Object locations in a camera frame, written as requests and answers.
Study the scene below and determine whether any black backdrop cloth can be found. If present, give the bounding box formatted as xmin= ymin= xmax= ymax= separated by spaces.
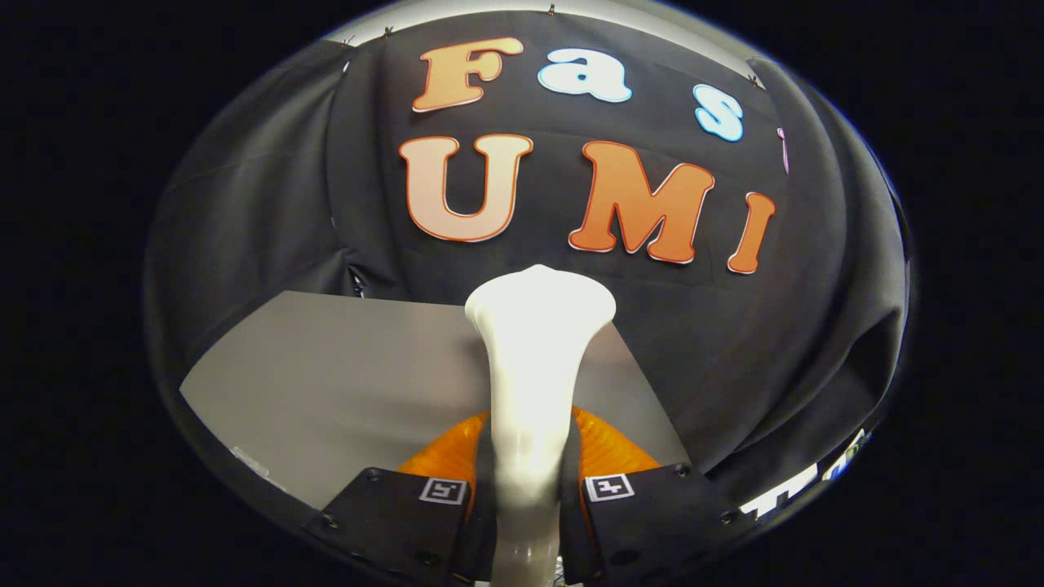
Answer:
xmin=145 ymin=8 xmax=910 ymax=506

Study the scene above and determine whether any grey cabinet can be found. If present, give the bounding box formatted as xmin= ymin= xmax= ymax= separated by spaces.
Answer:
xmin=179 ymin=289 xmax=692 ymax=510

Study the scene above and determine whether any row of black clips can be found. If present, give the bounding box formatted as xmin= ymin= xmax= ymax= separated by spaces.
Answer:
xmin=382 ymin=4 xmax=763 ymax=86

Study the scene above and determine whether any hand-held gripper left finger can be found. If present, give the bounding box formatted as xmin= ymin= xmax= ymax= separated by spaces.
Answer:
xmin=302 ymin=410 xmax=500 ymax=587

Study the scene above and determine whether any white garment steamer head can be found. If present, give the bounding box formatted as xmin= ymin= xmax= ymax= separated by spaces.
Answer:
xmin=463 ymin=263 xmax=618 ymax=587

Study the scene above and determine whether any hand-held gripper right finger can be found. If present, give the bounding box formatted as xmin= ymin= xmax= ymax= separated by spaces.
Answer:
xmin=560 ymin=406 xmax=759 ymax=587

